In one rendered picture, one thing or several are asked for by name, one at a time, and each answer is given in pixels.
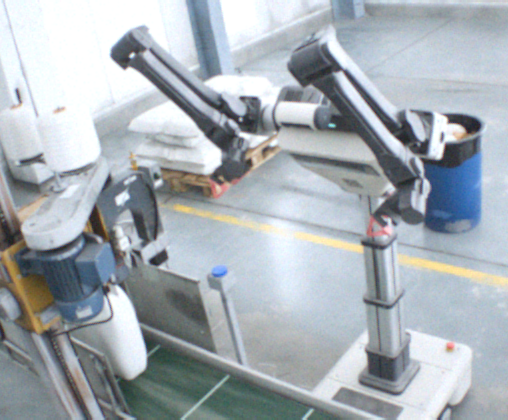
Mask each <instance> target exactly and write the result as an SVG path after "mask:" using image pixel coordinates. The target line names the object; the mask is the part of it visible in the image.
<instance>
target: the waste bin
mask: <svg viewBox="0 0 508 420"><path fill-rule="evenodd" d="M438 114H439V115H442V116H444V117H446V118H447V120H448V122H447V125H449V124H452V125H459V126H461V127H463V128H464V129H465V131H466V133H467V134H468V135H469V134H471V133H472V131H474V132H476V134H475V135H473V136H471V137H469V138H463V139H460V140H455V141H446V142H445V144H444V147H443V152H442V156H441V159H440V160H433V159H425V158H423V157H419V160H420V161H421V163H422V168H423V177H424V179H425V180H426V181H427V182H428V184H429V186H430V192H428V193H427V198H426V199H425V219H424V225H425V226H426V227H427V228H430V229H432V230H435V231H437V232H441V233H448V234H454V233H461V232H466V231H469V230H471V229H473V228H475V227H476V226H477V225H478V224H479V222H480V221H481V219H482V190H483V186H482V152H483V148H484V145H483V144H484V133H485V132H486V124H485V122H484V121H483V120H482V119H481V118H479V117H477V116H475V115H471V114H467V113H452V112H444V113H438Z"/></svg>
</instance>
